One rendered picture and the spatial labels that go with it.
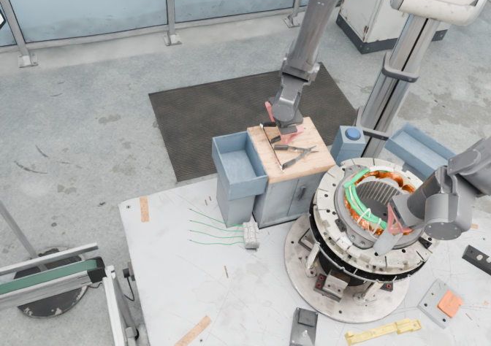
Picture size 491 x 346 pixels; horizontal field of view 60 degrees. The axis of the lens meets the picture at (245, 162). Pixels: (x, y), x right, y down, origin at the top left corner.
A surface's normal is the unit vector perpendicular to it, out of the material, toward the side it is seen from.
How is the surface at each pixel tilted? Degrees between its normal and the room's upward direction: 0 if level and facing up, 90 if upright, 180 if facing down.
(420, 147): 0
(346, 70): 0
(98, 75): 0
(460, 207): 30
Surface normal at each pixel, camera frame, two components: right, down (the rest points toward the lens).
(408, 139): 0.09, -0.62
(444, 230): -0.30, 0.75
